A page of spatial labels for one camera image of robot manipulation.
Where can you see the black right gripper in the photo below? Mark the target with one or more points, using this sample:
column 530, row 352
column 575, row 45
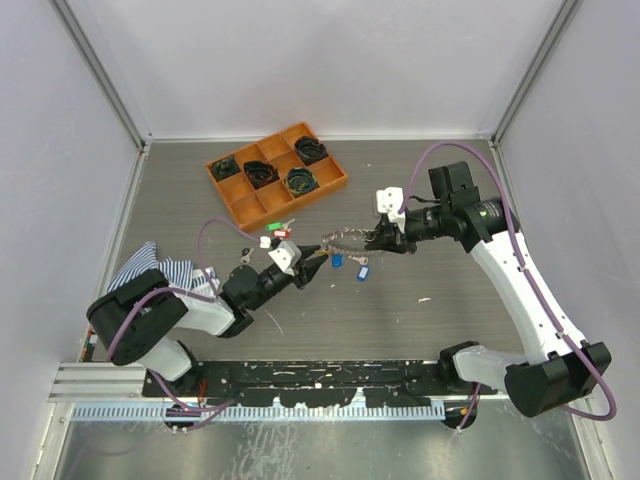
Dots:
column 393, row 246

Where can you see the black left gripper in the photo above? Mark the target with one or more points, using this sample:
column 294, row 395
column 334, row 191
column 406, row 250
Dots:
column 307, row 266

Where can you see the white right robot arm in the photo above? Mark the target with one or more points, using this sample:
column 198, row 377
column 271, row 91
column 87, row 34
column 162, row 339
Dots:
column 558, row 364

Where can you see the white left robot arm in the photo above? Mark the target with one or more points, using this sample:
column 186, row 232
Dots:
column 134, row 321

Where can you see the key with red tag left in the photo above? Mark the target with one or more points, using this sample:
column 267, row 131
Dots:
column 281, row 233

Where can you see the black key fob key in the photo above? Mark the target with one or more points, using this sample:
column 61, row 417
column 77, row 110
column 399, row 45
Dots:
column 246, row 255

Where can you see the blue yellow rolled tie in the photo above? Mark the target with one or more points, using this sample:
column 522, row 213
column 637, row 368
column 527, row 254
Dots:
column 300, row 181

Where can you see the orange compartment tray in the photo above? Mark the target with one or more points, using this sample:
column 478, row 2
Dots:
column 252, row 209

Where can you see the dark rolled tie far left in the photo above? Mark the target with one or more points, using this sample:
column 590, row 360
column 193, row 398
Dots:
column 224, row 168

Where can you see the blue striped cloth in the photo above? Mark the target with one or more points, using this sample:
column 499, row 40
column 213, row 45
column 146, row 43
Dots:
column 179, row 273

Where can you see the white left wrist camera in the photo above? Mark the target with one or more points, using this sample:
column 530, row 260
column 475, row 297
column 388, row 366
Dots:
column 285, row 256

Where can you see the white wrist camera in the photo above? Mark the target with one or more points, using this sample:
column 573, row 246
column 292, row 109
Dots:
column 388, row 202
column 285, row 256

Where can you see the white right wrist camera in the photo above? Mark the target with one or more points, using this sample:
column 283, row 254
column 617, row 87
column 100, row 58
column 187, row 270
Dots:
column 388, row 202

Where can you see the black mounting base plate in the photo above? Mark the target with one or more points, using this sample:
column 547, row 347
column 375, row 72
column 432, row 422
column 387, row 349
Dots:
column 315, row 384

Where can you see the slotted cable duct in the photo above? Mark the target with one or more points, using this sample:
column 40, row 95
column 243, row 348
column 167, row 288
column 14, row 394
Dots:
column 149, row 411

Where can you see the aluminium corner post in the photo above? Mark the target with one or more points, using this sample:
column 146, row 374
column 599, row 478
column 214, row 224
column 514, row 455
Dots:
column 558, row 26

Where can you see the left aluminium frame post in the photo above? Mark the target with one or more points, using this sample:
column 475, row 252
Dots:
column 81, row 24

